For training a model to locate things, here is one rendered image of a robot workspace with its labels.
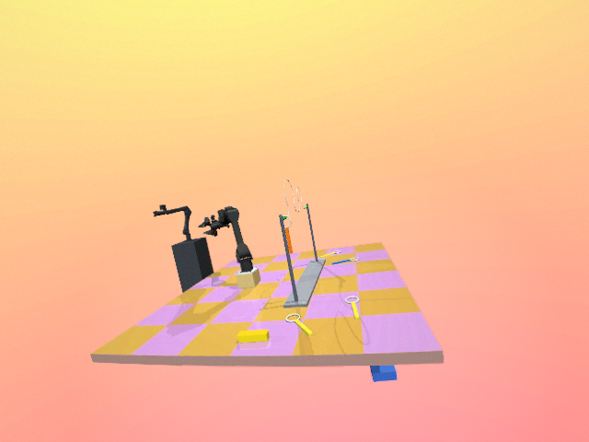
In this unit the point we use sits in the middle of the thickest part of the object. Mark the blue block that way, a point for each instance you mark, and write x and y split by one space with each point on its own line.
383 373

